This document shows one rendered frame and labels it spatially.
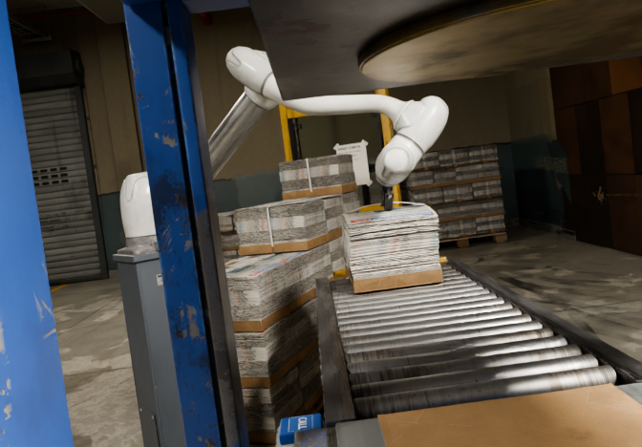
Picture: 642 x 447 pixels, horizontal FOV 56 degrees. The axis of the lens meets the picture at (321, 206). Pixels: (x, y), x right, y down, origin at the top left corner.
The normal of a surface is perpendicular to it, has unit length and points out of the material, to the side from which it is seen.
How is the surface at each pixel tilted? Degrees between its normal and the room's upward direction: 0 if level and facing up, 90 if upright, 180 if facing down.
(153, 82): 90
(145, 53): 90
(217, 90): 90
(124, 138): 90
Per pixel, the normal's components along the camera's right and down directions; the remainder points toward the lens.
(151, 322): 0.61, -0.04
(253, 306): -0.35, 0.10
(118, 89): 0.02, 0.05
